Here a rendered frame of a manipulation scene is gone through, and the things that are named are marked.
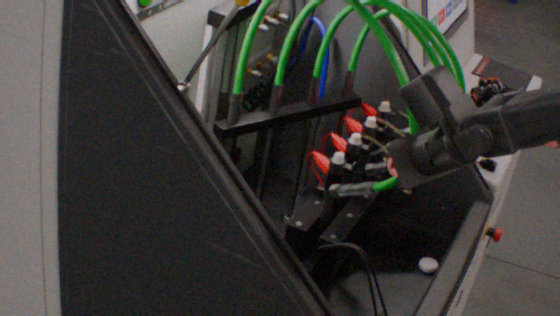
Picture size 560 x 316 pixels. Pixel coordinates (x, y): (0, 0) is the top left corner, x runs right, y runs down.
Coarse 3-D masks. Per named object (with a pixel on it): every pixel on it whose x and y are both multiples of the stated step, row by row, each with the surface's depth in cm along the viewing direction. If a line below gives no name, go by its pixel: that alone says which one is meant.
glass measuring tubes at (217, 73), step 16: (256, 0) 143; (208, 16) 136; (224, 16) 135; (240, 16) 139; (208, 32) 138; (224, 32) 138; (240, 32) 144; (224, 48) 140; (240, 48) 146; (208, 64) 141; (224, 64) 144; (208, 80) 144; (224, 80) 146; (208, 96) 145; (224, 96) 148; (208, 112) 146; (224, 112) 151; (224, 144) 156
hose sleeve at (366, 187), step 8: (344, 184) 125; (352, 184) 123; (360, 184) 122; (368, 184) 120; (336, 192) 126; (344, 192) 124; (352, 192) 123; (360, 192) 122; (368, 192) 121; (376, 192) 120
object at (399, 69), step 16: (272, 0) 126; (352, 0) 113; (256, 16) 130; (368, 16) 112; (384, 32) 111; (384, 48) 111; (240, 64) 136; (400, 64) 110; (240, 80) 138; (400, 80) 110; (240, 96) 139; (416, 128) 111
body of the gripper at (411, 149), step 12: (420, 132) 108; (432, 132) 103; (396, 144) 107; (408, 144) 107; (420, 144) 104; (396, 156) 107; (408, 156) 107; (420, 156) 104; (396, 168) 106; (408, 168) 107; (420, 168) 106; (432, 168) 103; (396, 180) 107; (408, 180) 107; (420, 180) 107
